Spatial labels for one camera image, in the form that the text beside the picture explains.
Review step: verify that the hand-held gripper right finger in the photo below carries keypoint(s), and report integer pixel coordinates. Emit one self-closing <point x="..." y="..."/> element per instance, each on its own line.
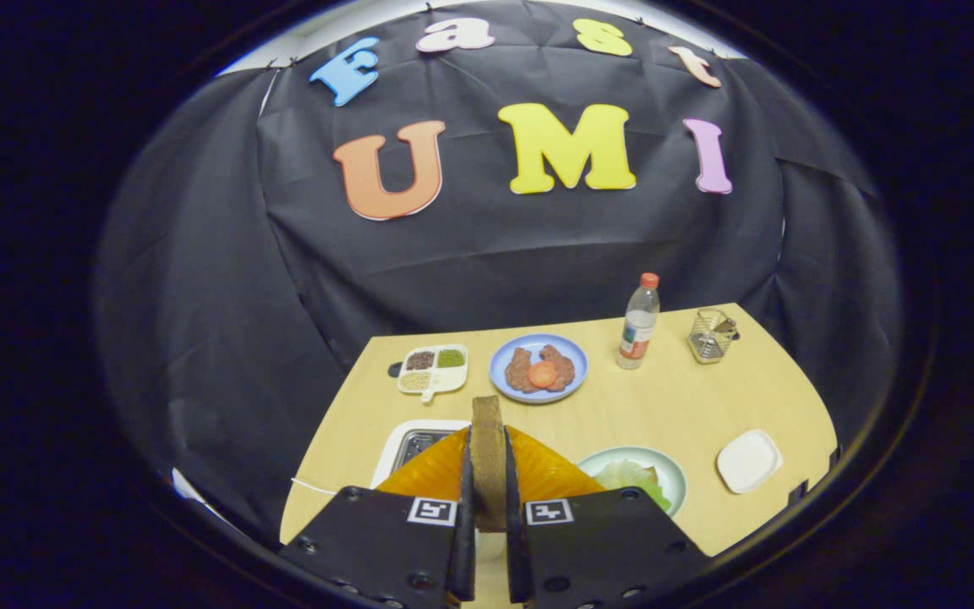
<point x="605" y="545"/>

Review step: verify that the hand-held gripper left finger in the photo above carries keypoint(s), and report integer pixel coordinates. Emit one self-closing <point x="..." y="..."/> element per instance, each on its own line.
<point x="385" y="541"/>

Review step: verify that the green lettuce leaf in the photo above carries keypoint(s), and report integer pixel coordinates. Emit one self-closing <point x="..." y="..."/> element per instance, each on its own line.
<point x="626" y="475"/>

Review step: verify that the brown toast slice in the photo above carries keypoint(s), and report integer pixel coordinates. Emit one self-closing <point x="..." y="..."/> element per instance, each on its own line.
<point x="489" y="465"/>

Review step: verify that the pale green round plate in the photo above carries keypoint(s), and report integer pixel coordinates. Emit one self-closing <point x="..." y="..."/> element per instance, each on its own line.
<point x="675" y="482"/>

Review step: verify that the white toaster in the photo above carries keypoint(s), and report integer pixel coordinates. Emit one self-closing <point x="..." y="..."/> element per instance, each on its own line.
<point x="394" y="440"/>

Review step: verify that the white square plate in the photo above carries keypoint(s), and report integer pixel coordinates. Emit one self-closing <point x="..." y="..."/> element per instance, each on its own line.
<point x="749" y="461"/>

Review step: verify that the white divided seasoning tray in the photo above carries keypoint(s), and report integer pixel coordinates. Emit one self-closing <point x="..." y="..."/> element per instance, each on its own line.
<point x="435" y="379"/>

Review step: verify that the red tomato slice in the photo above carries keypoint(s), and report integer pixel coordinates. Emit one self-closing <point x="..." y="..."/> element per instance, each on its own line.
<point x="542" y="375"/>

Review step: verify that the brown meat patty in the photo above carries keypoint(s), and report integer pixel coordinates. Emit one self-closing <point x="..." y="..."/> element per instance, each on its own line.
<point x="561" y="368"/>
<point x="517" y="372"/>

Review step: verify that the blue round plate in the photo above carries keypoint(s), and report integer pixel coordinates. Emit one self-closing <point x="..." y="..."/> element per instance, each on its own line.
<point x="576" y="355"/>

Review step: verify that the clear plastic water bottle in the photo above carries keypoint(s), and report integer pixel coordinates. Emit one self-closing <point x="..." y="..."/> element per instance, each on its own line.
<point x="637" y="334"/>

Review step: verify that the black backdrop cloth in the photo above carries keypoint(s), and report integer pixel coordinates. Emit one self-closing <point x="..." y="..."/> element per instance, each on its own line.
<point x="487" y="254"/>

